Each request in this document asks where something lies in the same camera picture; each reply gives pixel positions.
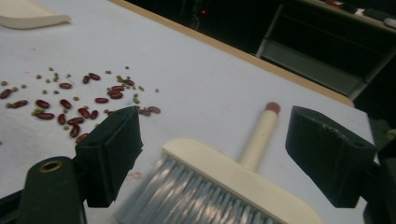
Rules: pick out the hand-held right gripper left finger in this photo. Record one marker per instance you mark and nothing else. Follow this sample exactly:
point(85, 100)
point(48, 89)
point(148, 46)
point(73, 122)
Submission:
point(109, 155)

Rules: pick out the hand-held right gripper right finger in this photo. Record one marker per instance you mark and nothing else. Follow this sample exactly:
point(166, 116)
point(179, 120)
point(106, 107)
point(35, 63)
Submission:
point(333, 158)

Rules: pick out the red and green beans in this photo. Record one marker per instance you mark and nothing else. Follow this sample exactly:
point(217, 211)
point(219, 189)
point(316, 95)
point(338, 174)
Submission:
point(42, 103)

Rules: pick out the cream hand brush grey bristles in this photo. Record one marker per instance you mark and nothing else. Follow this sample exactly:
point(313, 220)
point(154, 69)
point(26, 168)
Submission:
point(236, 177)

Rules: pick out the cream dustpan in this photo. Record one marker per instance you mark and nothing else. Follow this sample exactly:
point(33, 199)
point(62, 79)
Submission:
point(28, 15)

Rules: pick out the white metal desk frame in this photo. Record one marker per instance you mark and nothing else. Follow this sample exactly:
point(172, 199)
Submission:
point(311, 67)

